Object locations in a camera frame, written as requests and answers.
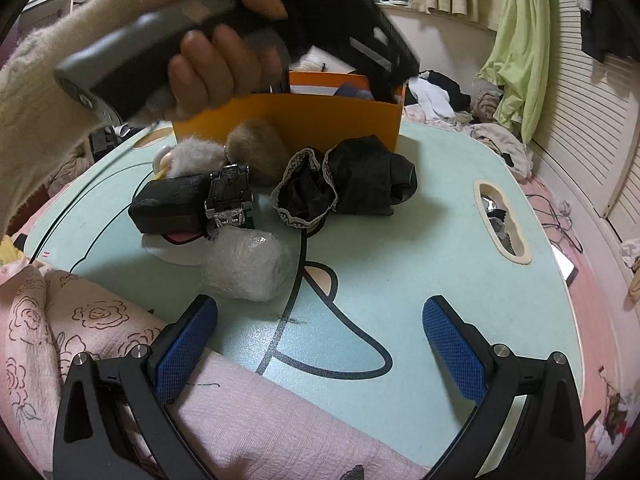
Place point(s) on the round cream toy figure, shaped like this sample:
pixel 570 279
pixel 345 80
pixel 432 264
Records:
pixel 162 162

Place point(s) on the grey fur pompom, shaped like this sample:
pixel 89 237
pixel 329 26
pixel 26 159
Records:
pixel 196 156

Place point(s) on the black toy car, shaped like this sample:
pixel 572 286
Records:
pixel 230 200

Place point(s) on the brown fur pompom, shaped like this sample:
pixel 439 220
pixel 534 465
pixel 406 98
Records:
pixel 258 145

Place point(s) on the cream sweater sleeve forearm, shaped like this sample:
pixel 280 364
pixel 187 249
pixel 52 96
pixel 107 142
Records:
pixel 40 123

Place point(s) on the pink floral blanket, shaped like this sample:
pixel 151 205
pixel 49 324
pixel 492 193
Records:
pixel 241 425

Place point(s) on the orange cardboard box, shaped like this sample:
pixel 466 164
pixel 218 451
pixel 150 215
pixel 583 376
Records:
pixel 312 114

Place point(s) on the person's left hand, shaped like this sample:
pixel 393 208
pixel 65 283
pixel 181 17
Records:
pixel 209 71

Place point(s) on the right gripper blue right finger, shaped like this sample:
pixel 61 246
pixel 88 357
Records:
pixel 548 441

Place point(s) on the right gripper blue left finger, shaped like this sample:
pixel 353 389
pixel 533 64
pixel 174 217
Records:
pixel 113 421

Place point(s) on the pile of clothes on bed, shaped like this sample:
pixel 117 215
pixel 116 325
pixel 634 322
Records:
pixel 435 100

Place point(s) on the dark lace-trimmed satin cloth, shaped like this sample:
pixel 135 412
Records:
pixel 357 176

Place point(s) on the green hanging cloth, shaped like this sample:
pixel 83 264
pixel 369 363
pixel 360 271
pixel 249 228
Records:
pixel 519 64

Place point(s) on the bubble wrap bundle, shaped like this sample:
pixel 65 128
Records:
pixel 246 264

